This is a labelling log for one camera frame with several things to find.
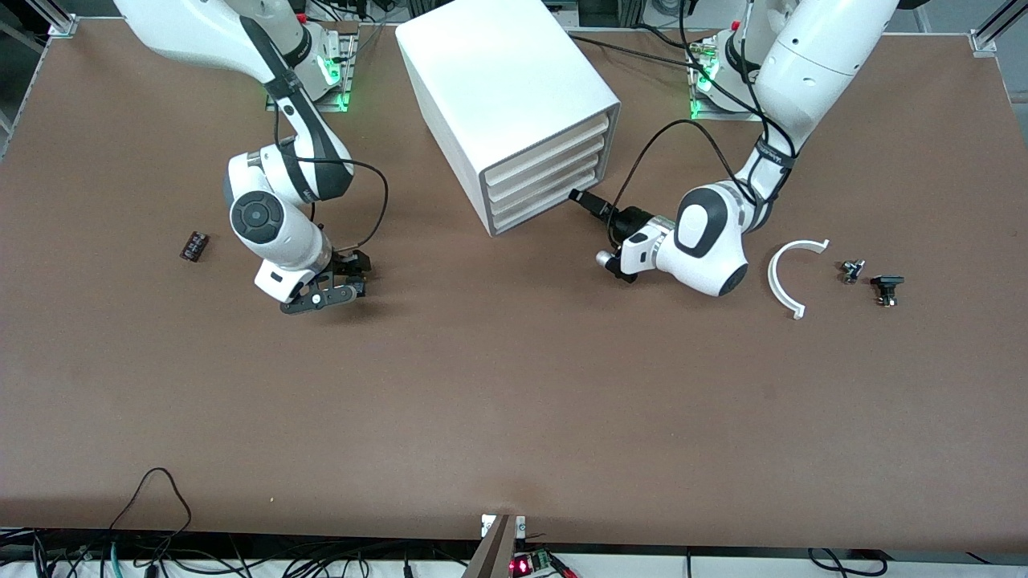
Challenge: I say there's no aluminium frame corner profile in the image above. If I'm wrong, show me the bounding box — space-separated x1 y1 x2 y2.
28 0 79 39
968 0 1028 57

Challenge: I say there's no black looped cable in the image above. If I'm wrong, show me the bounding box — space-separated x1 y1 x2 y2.
108 468 194 555

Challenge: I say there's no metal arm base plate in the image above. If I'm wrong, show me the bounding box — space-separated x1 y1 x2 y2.
309 32 358 113
688 40 762 123

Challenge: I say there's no grey metal post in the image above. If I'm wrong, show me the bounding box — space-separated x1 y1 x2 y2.
462 514 515 578

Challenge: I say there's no black table cable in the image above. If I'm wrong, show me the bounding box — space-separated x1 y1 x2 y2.
566 32 708 73

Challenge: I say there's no white curved plastic bracket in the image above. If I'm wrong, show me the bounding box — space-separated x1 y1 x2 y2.
767 238 830 320

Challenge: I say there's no circuit board red LED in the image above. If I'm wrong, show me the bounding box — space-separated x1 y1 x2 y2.
510 550 577 578

